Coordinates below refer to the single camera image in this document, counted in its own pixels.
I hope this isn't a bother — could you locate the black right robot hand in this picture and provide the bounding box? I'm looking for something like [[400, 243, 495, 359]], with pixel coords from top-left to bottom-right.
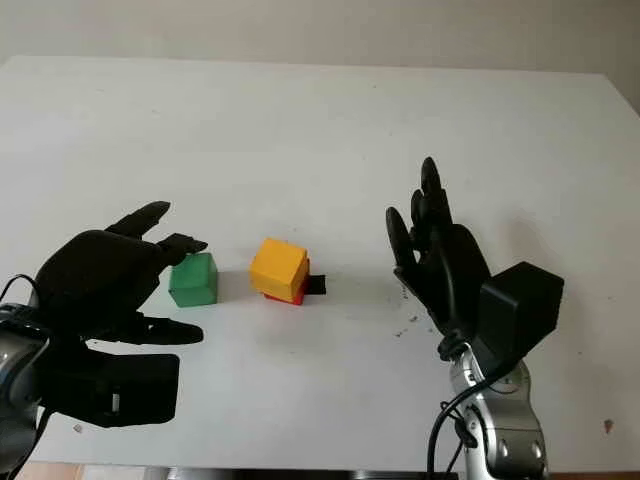
[[385, 157, 494, 347]]

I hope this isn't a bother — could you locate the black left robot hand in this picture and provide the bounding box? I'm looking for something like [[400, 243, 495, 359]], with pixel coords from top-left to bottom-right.
[[35, 200, 209, 347]]

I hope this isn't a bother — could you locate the green wooden block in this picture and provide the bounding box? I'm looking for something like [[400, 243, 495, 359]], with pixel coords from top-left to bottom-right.
[[168, 252, 219, 308]]

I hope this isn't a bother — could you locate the red wooden block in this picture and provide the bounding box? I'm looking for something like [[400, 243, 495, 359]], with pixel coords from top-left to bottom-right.
[[263, 259, 312, 306]]

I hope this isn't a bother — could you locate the yellow wooden block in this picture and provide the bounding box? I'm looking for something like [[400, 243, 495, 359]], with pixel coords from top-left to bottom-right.
[[249, 237, 308, 304]]

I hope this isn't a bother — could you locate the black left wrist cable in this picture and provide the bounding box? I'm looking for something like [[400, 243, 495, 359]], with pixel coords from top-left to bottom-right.
[[0, 273, 42, 307]]

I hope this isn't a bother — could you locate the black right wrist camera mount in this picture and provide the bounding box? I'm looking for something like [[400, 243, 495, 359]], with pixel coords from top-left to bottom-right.
[[472, 260, 565, 372]]

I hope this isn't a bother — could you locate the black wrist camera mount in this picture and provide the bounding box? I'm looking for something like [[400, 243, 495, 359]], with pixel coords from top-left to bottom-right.
[[472, 260, 565, 372], [37, 343, 181, 429]]

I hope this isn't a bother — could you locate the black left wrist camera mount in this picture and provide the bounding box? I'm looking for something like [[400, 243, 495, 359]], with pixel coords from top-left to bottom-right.
[[37, 343, 181, 429]]

